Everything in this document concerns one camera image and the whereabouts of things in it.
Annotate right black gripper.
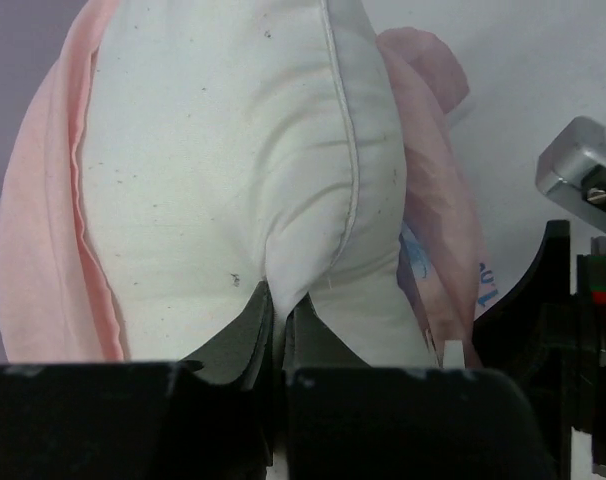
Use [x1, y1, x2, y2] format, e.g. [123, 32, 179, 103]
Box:
[473, 220, 606, 479]

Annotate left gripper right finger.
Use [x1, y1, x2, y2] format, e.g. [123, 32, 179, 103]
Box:
[283, 299, 556, 479]

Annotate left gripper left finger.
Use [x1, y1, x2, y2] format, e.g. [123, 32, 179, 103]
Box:
[0, 282, 274, 479]

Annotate pink blue pillowcase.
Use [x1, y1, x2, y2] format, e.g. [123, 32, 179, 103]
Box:
[0, 1, 488, 368]

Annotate white pillow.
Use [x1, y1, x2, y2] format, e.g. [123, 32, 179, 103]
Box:
[80, 1, 435, 367]

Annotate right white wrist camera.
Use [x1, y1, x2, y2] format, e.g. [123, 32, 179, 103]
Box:
[535, 116, 606, 233]

